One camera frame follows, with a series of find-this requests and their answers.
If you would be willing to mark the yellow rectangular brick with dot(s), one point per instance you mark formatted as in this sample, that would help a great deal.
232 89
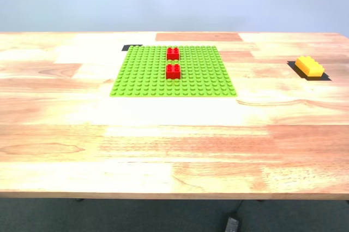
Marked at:
309 66

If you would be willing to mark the red square brick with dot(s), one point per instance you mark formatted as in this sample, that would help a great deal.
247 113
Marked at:
173 73
173 54

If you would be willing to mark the green studded baseplate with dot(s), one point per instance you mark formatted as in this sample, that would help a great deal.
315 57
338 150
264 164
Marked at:
204 79

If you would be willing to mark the black tape corner strip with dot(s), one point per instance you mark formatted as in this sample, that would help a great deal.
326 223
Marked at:
125 48

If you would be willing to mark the grey power adapter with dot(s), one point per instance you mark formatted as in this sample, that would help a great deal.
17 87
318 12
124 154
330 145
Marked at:
232 225

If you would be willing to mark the black tape rectangle outline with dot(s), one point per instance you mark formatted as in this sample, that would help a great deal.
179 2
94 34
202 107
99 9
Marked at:
324 78

